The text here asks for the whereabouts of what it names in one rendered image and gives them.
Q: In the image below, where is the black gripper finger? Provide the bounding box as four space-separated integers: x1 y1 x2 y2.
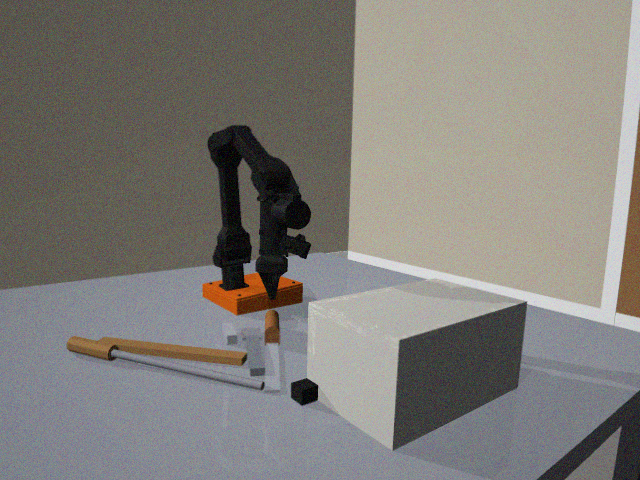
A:
258 272 286 300

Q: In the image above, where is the grey metal rod with wooden handle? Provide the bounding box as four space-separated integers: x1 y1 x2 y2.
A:
66 336 264 390

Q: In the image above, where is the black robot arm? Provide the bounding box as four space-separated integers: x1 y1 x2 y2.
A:
208 126 311 291

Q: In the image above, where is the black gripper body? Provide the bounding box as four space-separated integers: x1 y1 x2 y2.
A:
255 224 288 272

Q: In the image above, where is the wooden bar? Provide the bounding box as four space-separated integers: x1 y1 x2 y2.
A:
97 337 247 366

